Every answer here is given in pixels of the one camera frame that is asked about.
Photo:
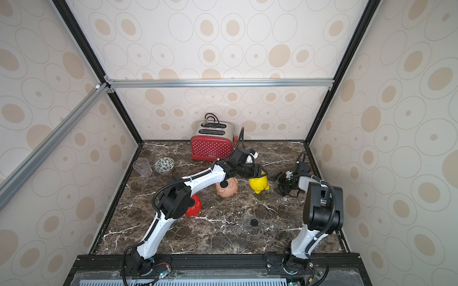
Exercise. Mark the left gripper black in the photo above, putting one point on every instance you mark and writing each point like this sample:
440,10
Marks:
256,173

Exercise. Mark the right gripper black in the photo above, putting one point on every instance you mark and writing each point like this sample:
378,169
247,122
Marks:
285,182

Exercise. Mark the yellow piggy bank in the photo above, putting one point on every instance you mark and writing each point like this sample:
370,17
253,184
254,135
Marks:
259,184

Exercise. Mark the pink piggy bank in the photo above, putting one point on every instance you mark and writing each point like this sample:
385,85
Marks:
231,188

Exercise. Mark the red piggy bank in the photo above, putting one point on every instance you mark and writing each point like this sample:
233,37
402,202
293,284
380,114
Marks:
195,206

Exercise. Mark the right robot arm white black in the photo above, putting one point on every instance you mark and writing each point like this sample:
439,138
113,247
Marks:
322,214

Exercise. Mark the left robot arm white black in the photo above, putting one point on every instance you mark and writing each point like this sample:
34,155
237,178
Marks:
173,201

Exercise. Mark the red polka dot toaster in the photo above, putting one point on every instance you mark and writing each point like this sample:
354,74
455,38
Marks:
212,140

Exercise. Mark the patterned ceramic bowl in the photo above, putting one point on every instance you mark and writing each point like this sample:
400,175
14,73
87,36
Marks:
164,165

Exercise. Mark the clear plastic cup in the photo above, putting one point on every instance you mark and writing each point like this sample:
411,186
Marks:
143,167

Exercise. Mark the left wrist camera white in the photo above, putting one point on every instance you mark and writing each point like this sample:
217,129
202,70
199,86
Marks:
252,156

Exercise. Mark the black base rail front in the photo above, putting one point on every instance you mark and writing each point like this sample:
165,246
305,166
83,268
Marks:
270,269

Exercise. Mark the aluminium rail back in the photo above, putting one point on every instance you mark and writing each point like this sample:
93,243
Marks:
222,83

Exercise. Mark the aluminium rail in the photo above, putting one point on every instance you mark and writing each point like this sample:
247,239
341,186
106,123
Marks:
222,83
27,168

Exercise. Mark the aluminium rail left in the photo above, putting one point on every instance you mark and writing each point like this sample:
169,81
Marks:
27,168

